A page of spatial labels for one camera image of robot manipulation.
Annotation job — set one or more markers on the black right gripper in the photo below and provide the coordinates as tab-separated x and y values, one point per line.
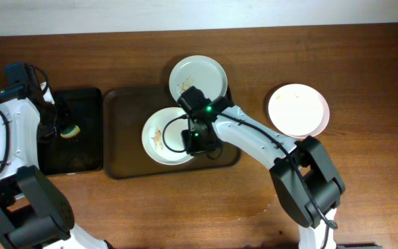
196	146

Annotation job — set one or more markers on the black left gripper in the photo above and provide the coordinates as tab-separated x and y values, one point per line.
58	123

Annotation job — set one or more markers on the yellow green sponge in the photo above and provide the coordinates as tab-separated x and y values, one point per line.
70	131

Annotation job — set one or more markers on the pale green plate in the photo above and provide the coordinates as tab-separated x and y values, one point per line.
162	145

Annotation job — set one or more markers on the light green top plate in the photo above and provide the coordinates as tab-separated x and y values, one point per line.
199	71

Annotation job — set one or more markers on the pink white plate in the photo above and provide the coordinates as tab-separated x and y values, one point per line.
298	110

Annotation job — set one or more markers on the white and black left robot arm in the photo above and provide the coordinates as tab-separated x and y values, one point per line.
33	212

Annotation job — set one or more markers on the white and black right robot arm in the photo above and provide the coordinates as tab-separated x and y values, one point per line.
306	181

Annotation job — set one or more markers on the small black tray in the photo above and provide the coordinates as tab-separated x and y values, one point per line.
84	152

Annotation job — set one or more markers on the large brown tray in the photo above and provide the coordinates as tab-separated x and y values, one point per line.
125	112

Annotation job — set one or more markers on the dark object at bottom edge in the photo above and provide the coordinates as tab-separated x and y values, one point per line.
359	246

